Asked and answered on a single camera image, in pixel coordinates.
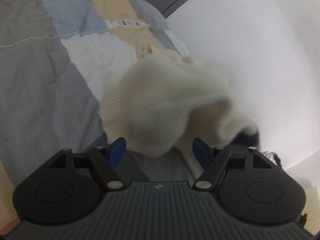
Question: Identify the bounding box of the cream fuzzy striped sweater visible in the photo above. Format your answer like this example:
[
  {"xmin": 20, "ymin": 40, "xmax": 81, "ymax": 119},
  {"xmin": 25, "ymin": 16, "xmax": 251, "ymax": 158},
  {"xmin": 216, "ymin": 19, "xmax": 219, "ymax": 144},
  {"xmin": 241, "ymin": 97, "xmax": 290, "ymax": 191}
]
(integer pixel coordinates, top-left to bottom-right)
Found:
[{"xmin": 99, "ymin": 50, "xmax": 259, "ymax": 180}]

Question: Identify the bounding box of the patchwork pastel quilt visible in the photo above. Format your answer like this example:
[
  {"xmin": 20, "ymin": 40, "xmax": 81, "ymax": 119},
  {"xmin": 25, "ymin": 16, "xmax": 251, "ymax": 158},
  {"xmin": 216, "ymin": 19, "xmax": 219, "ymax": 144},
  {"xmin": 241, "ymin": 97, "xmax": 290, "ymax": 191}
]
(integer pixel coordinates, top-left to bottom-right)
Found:
[{"xmin": 1, "ymin": 0, "xmax": 189, "ymax": 235}]

